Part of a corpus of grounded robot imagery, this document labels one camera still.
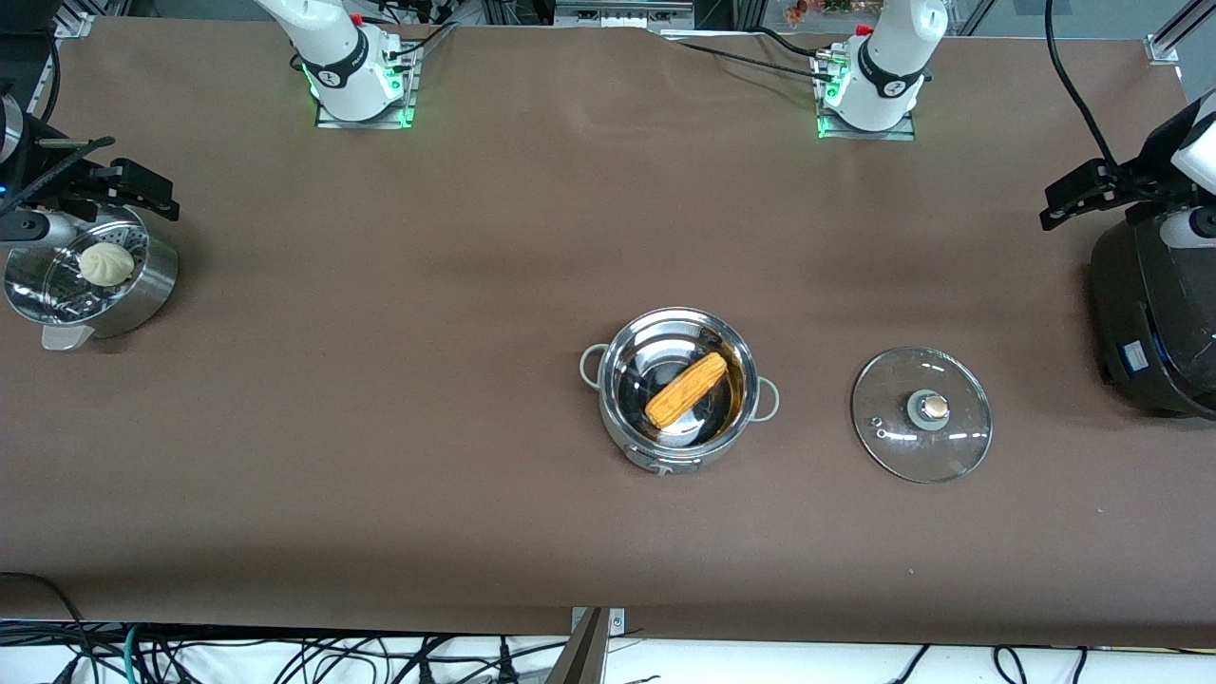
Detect grey-handled cooking pot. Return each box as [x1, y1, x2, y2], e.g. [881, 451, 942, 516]
[579, 306, 780, 476]

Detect glass pot lid with knob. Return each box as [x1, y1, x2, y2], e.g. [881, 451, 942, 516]
[852, 347, 994, 484]

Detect white steamed bun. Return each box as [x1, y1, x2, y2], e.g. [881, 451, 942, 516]
[78, 241, 136, 288]

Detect black rice cooker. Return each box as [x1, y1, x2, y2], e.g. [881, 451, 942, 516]
[1090, 214, 1216, 421]

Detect dark wedge beam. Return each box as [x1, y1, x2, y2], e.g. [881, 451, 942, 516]
[546, 608, 609, 684]

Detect silver table edge bracket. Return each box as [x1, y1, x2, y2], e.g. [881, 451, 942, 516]
[570, 606, 627, 636]

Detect steel steamer pot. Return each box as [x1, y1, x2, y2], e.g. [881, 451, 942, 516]
[3, 204, 180, 352]

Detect yellow corn cob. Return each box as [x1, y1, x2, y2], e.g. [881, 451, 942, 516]
[644, 351, 729, 428]

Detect aluminium frame rail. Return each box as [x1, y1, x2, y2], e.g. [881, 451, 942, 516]
[24, 9, 96, 107]
[1145, 0, 1216, 66]

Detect black table cable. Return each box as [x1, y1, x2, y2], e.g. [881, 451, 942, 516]
[665, 28, 839, 85]

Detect grey metal box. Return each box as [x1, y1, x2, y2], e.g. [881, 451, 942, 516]
[554, 0, 694, 29]

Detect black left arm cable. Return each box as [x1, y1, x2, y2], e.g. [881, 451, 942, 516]
[1045, 0, 1133, 180]

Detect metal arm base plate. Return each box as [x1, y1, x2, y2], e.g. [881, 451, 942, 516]
[815, 52, 918, 142]
[315, 43, 417, 129]

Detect brown table cover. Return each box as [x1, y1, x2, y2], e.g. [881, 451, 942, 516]
[0, 17, 1216, 649]

